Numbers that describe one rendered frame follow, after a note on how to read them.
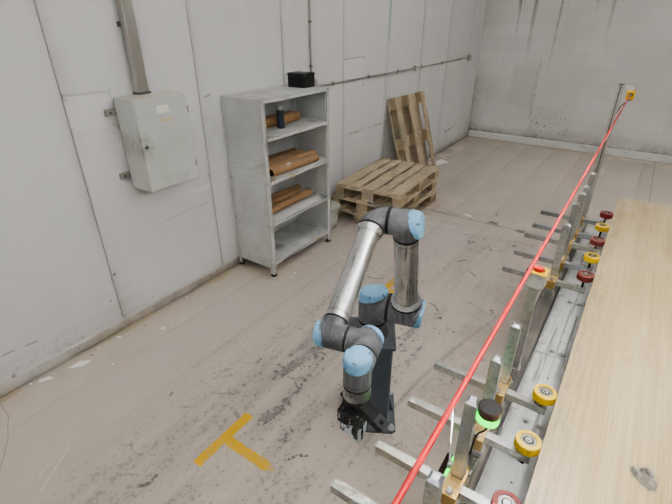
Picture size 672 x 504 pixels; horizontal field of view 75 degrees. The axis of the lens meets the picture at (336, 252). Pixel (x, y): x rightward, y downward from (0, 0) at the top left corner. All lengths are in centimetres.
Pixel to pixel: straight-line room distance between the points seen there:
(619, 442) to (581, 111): 768
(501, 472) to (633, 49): 776
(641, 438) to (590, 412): 15
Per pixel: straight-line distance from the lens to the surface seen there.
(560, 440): 170
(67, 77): 319
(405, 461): 155
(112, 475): 281
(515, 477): 191
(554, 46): 904
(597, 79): 897
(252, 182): 381
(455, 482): 153
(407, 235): 179
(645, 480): 169
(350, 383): 140
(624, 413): 189
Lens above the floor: 210
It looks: 28 degrees down
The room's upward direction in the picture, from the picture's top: straight up
